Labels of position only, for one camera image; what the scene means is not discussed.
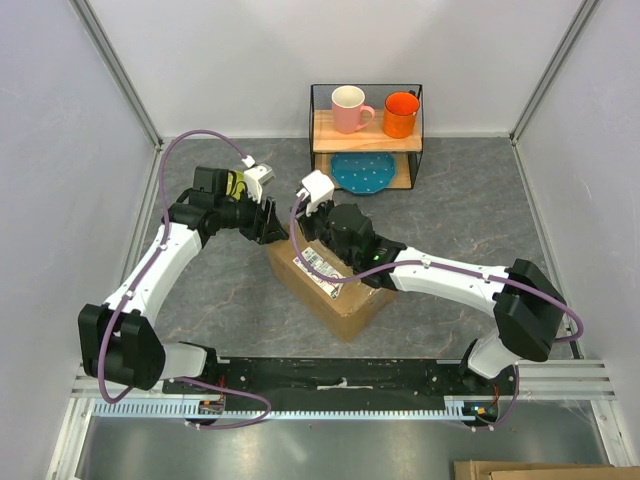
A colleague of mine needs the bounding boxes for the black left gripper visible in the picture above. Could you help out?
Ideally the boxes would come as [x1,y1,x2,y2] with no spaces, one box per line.
[215,186,288,246]

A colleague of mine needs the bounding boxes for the brown cardboard express box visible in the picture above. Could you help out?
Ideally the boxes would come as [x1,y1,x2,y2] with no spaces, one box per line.
[267,240,396,342]

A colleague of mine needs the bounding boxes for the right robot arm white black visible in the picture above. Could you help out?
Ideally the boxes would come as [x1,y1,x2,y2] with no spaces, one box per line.
[290,197,567,394]

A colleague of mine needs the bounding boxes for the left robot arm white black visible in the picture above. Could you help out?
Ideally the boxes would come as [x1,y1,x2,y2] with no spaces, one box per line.
[78,164,288,393]

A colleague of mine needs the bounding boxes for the green dotted plate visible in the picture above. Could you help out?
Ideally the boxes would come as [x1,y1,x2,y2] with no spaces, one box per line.
[225,170,246,200]

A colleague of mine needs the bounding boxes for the blue dotted plate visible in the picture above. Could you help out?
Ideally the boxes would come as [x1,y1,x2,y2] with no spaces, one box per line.
[329,152,396,195]

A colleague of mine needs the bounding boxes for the pink mug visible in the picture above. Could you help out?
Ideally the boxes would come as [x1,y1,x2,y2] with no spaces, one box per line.
[331,85,376,135]

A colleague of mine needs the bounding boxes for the orange mug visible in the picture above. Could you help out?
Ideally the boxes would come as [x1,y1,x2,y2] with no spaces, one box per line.
[383,92,420,139]

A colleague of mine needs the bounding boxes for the cardboard sheet corner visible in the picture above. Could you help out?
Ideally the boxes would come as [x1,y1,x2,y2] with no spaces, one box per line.
[453,461,640,480]

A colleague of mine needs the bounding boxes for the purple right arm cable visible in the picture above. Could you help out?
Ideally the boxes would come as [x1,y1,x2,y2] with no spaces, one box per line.
[288,194,585,344]

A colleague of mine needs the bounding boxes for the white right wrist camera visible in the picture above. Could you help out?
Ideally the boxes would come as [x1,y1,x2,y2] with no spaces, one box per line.
[296,170,335,216]

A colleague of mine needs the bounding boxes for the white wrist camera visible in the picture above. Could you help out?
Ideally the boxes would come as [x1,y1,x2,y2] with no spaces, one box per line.
[296,170,335,216]
[243,164,275,203]

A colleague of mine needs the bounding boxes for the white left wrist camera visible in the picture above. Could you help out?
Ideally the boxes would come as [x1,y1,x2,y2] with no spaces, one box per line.
[243,164,275,203]

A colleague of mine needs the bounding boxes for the black wire wooden shelf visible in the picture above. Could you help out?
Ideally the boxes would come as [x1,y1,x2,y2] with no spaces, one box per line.
[309,83,424,190]

